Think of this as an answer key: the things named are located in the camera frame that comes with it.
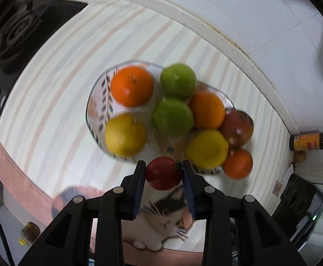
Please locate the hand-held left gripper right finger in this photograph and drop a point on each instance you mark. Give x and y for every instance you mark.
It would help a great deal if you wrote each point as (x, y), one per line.
(189, 191)

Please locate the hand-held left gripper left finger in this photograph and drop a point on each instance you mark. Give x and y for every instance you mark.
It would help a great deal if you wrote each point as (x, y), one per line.
(138, 194)

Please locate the red cherry tomato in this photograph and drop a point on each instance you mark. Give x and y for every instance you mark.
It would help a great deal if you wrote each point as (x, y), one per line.
(164, 172)

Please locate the yellow citrus fruit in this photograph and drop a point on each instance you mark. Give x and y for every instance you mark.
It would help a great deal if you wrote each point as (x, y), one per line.
(206, 148)
(125, 134)

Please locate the reddish orange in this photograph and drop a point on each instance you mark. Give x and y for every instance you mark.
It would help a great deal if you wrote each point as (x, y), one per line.
(237, 163)

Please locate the green apple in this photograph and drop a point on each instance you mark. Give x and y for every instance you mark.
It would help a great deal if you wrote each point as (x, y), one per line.
(178, 80)
(172, 116)

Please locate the reddish brown apple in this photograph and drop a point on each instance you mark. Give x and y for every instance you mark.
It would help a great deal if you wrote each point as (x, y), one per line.
(237, 128)

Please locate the bright orange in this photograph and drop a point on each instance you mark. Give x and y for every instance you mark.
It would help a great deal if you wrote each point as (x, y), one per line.
(132, 86)
(207, 110)

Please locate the oval floral ceramic plate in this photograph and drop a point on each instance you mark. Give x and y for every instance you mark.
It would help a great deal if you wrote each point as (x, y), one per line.
(100, 110)

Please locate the cat shaped mat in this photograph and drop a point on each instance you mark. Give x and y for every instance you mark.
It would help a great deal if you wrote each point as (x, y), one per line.
(161, 219)

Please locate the brown round fruit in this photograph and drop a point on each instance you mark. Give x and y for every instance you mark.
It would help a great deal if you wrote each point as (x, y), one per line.
(300, 156)

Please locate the dark sauce bottle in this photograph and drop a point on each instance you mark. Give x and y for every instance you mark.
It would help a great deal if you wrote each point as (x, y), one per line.
(307, 141)

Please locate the brown glass jar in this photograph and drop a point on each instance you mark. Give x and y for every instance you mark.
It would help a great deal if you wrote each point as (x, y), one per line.
(30, 231)

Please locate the striped tablecloth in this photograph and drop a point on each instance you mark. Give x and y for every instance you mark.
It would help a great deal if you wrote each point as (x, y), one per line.
(67, 88)

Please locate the black gas stove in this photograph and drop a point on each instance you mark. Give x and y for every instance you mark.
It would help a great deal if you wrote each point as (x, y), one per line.
(17, 33)

